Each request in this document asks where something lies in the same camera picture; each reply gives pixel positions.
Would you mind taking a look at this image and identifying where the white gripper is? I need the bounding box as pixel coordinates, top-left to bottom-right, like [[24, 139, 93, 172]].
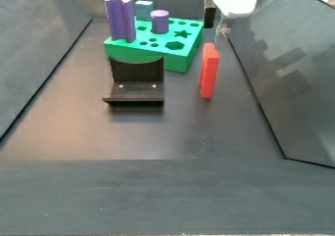
[[204, 0, 258, 37]]

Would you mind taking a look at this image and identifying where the red square-circle block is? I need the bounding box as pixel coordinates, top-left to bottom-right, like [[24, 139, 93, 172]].
[[199, 43, 220, 99]]

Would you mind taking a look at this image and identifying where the green shape sorter board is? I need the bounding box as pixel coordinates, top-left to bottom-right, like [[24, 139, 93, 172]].
[[103, 18, 203, 73]]

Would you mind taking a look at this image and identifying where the blue-grey square block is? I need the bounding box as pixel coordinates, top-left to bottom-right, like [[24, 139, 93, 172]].
[[135, 0, 155, 21]]

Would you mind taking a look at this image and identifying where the purple cylinder peg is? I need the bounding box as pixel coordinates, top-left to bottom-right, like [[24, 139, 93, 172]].
[[151, 10, 168, 34]]

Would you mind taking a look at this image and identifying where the tall purple notched block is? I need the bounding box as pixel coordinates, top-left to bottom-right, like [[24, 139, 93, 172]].
[[104, 0, 136, 43]]

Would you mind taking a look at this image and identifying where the black curved holder stand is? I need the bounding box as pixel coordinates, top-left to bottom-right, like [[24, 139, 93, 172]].
[[101, 56, 165, 105]]

